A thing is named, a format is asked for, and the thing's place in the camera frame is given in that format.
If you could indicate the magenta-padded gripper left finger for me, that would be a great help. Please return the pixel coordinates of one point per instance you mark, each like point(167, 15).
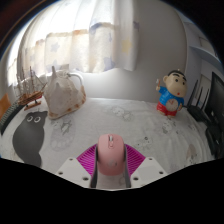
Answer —
point(74, 169)

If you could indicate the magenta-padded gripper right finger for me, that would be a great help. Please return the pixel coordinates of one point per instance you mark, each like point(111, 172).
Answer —
point(147, 169)

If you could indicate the pink computer mouse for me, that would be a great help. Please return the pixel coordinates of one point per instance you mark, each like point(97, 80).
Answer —
point(110, 156)

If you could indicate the black cat-shaped mouse pad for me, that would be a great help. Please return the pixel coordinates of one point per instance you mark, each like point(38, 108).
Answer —
point(28, 140)

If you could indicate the white printed tablecloth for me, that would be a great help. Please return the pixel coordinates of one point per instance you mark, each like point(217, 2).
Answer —
point(133, 123)

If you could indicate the large white conch shell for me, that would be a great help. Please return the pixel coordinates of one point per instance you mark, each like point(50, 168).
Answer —
point(63, 96)

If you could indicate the black wifi router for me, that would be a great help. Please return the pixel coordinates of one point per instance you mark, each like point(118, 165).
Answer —
point(196, 111)

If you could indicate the cartoon boy figurine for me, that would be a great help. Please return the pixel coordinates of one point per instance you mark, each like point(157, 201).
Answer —
point(171, 95)

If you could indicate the black computer keyboard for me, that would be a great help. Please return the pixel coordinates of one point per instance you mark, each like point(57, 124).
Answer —
point(8, 116)

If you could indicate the wooden model sailing ship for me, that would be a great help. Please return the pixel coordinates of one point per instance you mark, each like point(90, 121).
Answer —
point(30, 96)

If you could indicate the orange wooden chair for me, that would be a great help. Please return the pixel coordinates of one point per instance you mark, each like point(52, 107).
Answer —
point(4, 105)

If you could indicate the white star-print curtain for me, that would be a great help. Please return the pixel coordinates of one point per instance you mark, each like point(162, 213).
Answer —
point(83, 36)

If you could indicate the white wall shelf unit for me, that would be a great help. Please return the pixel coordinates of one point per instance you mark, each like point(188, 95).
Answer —
point(206, 50)

